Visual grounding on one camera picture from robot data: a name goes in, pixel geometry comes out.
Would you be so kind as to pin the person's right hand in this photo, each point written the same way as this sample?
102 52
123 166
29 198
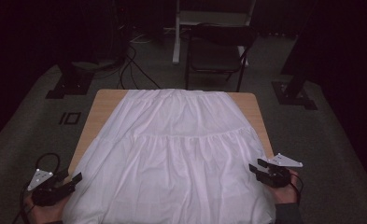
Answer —
285 194

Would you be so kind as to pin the black folding chair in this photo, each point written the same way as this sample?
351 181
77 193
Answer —
215 56

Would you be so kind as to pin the black stand base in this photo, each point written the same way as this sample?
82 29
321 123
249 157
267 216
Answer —
291 96
73 84

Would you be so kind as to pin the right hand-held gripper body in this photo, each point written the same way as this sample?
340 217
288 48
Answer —
276 177

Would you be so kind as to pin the person's left hand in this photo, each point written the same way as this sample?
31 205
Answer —
47 214

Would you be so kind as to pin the white skirt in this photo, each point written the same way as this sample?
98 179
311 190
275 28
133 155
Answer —
178 149

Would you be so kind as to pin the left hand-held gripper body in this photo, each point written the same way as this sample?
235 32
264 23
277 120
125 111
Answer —
47 193

